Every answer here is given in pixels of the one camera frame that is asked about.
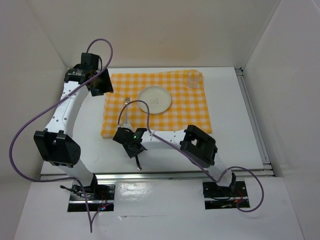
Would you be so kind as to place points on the cream round plate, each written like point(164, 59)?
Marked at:
point(157, 98)

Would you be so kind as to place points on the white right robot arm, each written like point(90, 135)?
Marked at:
point(199, 147)

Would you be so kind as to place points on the clear plastic cup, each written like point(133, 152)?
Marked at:
point(194, 78)

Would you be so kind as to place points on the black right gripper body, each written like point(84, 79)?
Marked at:
point(127, 146)

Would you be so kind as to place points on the aluminium front rail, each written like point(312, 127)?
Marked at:
point(166, 175)

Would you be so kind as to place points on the silver table knife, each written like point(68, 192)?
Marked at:
point(138, 165)

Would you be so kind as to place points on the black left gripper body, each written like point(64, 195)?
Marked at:
point(94, 73)

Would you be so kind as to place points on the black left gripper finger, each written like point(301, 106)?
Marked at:
point(104, 80)
point(97, 90)

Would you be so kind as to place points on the yellow white checkered cloth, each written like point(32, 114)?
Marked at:
point(188, 105)

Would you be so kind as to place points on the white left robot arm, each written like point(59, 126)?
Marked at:
point(55, 143)

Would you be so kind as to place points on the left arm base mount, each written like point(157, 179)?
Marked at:
point(102, 200)

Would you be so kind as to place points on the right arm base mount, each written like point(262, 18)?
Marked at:
point(216, 197)

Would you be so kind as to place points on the silver fork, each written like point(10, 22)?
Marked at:
point(126, 101)

